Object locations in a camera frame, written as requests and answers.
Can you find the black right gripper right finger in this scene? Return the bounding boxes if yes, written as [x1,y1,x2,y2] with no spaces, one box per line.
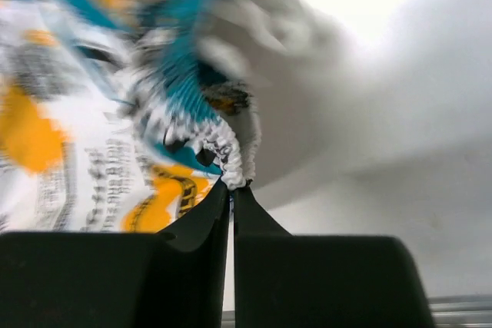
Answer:
[233,187,434,328]

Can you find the white yellow teal printed shorts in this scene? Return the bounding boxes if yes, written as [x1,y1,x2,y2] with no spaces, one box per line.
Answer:
[1,0,312,232]

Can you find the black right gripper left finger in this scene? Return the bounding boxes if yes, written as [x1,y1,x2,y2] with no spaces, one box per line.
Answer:
[1,182,229,327]

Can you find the aluminium table rail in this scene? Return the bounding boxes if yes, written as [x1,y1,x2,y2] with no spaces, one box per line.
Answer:
[221,293,491,327]

